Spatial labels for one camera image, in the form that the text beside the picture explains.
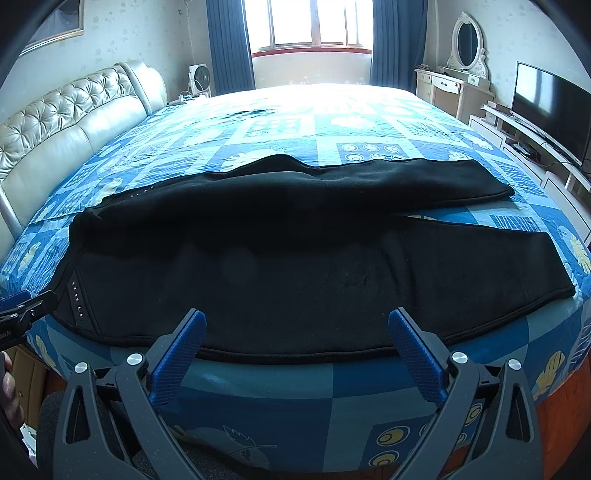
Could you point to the white oval vanity mirror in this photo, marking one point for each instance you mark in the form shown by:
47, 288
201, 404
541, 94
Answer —
468, 52

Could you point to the white dressing table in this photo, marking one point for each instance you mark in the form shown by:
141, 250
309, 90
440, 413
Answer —
455, 95

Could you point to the black flat television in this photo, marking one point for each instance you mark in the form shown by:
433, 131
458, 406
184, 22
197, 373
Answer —
556, 106

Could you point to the blue patterned bed sheet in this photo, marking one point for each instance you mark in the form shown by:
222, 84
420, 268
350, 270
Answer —
310, 417

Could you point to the framed wall picture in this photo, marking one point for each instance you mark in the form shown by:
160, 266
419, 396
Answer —
66, 21

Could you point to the black pants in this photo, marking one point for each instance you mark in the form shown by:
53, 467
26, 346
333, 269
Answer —
293, 263

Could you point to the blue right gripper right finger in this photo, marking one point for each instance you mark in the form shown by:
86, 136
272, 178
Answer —
419, 351

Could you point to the blue left curtain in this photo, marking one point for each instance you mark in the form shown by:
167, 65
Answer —
230, 49

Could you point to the window with red frame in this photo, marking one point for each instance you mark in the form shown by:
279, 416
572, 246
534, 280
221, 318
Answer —
280, 25

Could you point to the white tv stand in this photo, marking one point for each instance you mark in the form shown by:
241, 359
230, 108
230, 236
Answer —
553, 171

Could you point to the person left hand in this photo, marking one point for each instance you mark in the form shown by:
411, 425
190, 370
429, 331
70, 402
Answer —
9, 396

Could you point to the blue right curtain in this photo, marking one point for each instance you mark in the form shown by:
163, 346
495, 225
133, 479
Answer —
400, 28

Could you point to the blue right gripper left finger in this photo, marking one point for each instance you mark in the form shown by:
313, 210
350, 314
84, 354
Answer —
170, 357

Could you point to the cream tufted leather headboard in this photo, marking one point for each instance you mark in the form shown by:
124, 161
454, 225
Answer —
45, 141

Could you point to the white desk fan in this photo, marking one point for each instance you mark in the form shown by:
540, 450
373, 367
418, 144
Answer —
199, 80

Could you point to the blue curtain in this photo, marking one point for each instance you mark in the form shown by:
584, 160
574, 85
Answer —
400, 28
230, 49

